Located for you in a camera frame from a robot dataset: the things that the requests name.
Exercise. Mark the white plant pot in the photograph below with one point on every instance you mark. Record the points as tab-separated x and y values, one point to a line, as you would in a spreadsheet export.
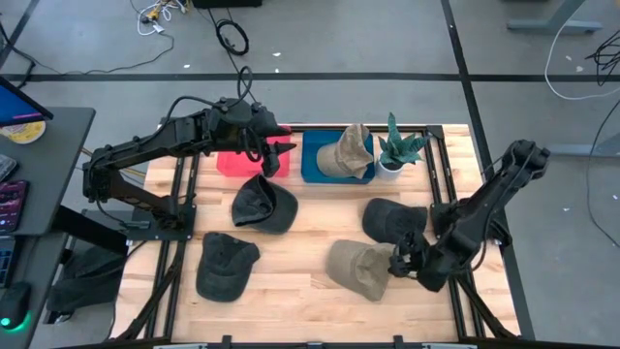
385	173

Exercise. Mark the dark grey baseball cap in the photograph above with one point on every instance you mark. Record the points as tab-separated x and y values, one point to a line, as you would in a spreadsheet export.
387	220
271	213
223	271

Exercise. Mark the grey side desk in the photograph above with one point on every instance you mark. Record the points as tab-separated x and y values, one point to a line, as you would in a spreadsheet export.
53	184

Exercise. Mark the blue plastic bin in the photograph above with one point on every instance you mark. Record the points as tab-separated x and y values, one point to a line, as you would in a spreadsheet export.
310	165

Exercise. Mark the black mouse with green light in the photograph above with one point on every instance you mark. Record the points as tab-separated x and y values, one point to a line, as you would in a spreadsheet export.
14	305

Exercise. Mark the smartphone with pink screen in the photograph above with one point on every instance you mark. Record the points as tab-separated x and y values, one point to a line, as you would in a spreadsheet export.
12	206

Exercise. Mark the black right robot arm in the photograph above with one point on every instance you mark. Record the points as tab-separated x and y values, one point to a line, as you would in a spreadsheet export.
484	208

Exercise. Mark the pink plastic bin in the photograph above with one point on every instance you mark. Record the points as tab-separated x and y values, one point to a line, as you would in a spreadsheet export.
237	165

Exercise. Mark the black fabric bag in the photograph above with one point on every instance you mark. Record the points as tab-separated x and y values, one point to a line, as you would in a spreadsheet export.
87	286

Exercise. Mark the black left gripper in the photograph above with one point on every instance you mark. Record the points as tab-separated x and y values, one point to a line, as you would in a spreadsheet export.
242	123

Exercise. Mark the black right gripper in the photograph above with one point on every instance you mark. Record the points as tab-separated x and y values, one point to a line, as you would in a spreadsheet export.
433	269

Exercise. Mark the grey desk leg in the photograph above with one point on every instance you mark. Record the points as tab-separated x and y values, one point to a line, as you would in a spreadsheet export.
552	24

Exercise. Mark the black aluminium table frame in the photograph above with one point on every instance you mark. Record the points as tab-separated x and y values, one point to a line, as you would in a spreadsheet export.
329	128

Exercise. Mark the monitor with blue screen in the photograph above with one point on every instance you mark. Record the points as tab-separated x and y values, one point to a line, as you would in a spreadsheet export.
14	104

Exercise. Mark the green snake plant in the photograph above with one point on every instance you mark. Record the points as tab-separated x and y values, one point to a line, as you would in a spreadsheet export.
399	150

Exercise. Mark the beige cotton baseball cap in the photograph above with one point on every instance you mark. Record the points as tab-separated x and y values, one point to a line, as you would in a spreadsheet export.
358	269
346	155

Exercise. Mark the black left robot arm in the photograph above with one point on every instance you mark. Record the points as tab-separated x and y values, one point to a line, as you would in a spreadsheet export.
145	145

